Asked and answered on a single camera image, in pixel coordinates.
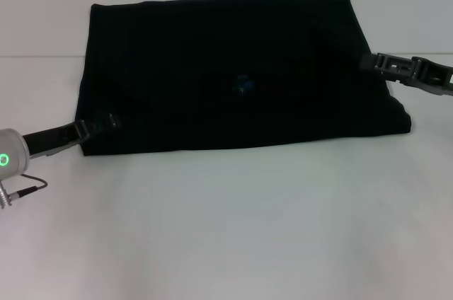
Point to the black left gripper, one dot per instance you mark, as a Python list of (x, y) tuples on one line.
[(49, 139)]

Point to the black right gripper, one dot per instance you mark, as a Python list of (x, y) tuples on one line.
[(433, 73)]

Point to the black shirt with FREE print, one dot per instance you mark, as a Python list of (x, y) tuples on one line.
[(230, 66)]

